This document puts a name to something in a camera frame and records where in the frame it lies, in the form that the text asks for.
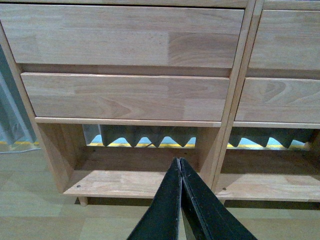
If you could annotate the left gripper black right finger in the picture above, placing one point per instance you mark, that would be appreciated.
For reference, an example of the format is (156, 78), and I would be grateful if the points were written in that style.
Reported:
(206, 215)

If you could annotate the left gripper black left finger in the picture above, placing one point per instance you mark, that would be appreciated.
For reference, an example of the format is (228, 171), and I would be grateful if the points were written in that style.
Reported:
(161, 220)

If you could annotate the right wooden shelf cabinet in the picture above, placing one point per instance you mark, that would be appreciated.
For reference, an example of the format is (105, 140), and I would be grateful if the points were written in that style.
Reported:
(250, 171)

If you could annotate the wooden shelf cabinet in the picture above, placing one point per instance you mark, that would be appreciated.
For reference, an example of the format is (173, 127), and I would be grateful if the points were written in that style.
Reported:
(118, 170)
(250, 171)

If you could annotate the left wooden shelf cabinet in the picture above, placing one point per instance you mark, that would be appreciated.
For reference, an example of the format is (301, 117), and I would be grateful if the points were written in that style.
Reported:
(118, 170)

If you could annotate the right cabinet lower drawer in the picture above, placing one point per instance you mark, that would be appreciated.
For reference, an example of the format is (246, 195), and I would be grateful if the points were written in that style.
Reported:
(275, 100)

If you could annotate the cabinet drawer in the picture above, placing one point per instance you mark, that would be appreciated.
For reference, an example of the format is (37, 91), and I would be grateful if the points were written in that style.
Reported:
(122, 36)
(287, 40)
(126, 97)
(275, 100)

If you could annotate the left cabinet lower drawer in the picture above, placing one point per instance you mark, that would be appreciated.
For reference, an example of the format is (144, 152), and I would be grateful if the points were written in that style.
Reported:
(126, 97)

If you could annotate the right cabinet upper drawer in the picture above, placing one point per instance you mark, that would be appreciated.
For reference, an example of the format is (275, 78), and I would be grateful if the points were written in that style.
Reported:
(287, 40)

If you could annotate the left cabinet upper drawer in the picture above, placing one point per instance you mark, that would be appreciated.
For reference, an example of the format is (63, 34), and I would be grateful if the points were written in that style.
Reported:
(122, 36)

